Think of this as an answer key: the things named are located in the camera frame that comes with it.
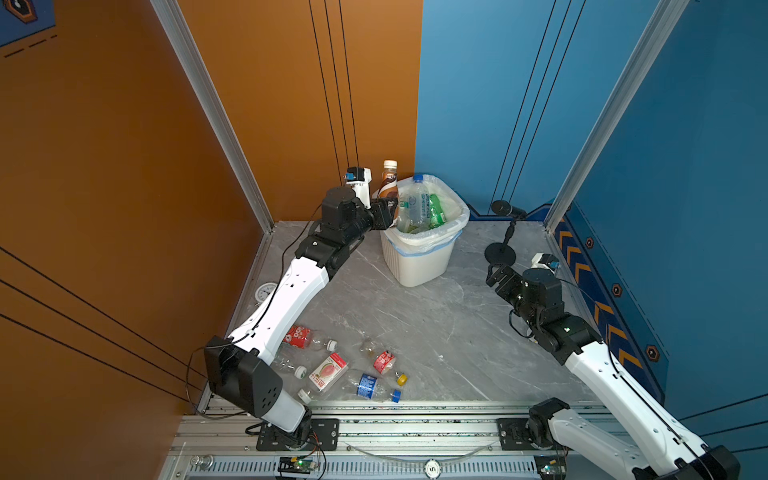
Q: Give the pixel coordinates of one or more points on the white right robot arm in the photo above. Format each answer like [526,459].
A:
[661,447]

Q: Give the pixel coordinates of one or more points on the aluminium frame post left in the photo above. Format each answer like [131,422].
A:
[175,26]

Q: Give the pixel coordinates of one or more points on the green sprite bottle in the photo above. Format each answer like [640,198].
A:
[437,215]

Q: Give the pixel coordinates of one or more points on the aluminium frame post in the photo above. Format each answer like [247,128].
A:
[175,26]
[662,22]

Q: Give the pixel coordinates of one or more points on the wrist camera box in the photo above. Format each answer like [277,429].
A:
[358,179]
[545,261]

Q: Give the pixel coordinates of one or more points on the black microphone desk stand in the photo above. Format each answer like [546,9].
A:
[501,253]

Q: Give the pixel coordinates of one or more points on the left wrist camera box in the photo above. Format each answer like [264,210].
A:
[358,179]

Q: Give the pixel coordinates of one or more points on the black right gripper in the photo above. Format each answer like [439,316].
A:
[513,280]

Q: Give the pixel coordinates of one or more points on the brown coffee drink bottle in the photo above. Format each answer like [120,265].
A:
[389,187]

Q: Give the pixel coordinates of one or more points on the white ribbed trash bin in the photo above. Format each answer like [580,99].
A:
[411,271]

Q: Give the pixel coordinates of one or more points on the crushed bottle red label yellow cap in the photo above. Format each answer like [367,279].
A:
[383,360]

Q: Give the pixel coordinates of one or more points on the pink white label bottle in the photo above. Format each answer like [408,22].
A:
[322,379]

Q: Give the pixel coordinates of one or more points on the aluminium frame post right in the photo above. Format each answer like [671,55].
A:
[662,22]

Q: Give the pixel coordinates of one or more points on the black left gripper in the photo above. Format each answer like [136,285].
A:
[381,218]

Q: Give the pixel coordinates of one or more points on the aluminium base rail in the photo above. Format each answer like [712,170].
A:
[367,440]

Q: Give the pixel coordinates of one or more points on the crushed bottle blue label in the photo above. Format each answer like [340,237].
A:
[369,387]

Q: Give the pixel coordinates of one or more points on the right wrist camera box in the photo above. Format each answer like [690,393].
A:
[545,261]

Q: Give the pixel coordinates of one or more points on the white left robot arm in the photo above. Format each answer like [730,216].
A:
[239,366]

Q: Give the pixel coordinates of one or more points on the clear water bottle blue cap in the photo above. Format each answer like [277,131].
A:
[418,213]

